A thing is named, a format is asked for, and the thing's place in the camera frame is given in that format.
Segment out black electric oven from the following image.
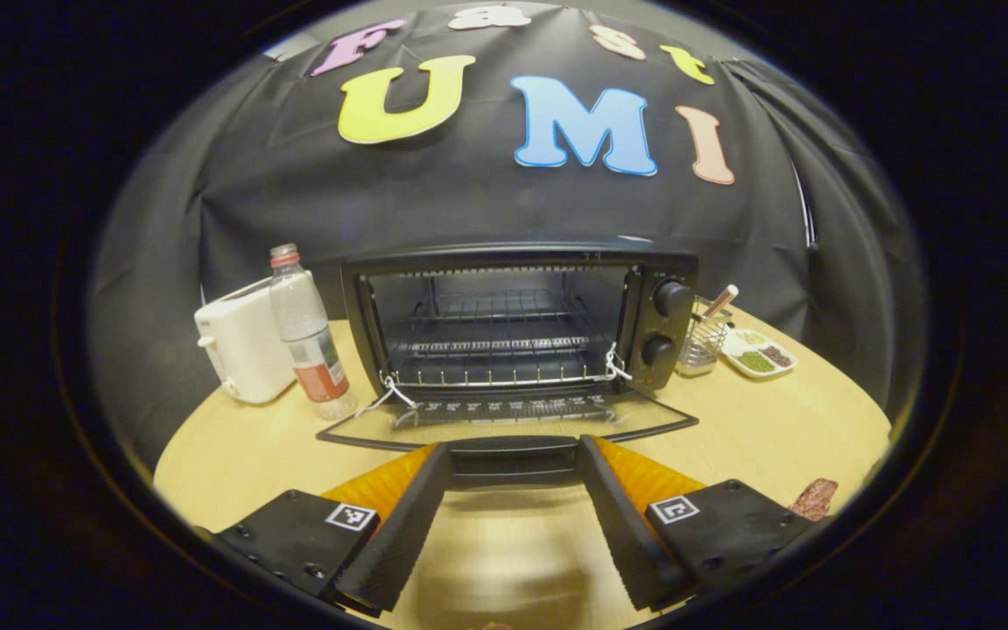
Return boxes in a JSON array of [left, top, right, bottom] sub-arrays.
[[316, 241, 699, 487]]

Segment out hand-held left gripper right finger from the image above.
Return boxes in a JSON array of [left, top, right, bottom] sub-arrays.
[[576, 435, 820, 612]]

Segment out white divided dish of beans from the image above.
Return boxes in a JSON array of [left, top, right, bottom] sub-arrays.
[[721, 327, 798, 379]]

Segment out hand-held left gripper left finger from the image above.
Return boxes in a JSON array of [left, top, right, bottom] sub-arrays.
[[206, 442, 454, 613]]

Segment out clear bottle with red label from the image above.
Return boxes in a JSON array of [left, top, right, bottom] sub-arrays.
[[269, 243, 358, 421]]

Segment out white toaster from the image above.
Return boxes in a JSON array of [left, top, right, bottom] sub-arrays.
[[194, 276, 299, 405]]

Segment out black backdrop cloth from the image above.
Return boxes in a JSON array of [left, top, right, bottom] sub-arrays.
[[88, 4, 925, 465]]

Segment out red raw steak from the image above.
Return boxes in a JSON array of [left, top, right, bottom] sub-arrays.
[[789, 478, 840, 522]]

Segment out metal wire basket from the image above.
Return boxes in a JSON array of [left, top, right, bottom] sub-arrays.
[[675, 296, 732, 377]]

